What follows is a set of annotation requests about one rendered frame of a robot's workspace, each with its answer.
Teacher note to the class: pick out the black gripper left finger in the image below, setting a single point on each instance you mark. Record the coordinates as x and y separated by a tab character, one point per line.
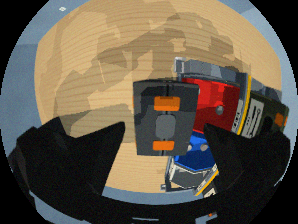
93	155

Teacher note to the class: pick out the olive green case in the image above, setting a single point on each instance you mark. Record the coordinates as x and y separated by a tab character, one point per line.
263	114

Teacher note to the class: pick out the grey metal shelf rack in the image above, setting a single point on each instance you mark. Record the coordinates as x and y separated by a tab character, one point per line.
212	72

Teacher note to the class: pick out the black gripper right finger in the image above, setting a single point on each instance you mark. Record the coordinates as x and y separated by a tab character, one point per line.
232	152

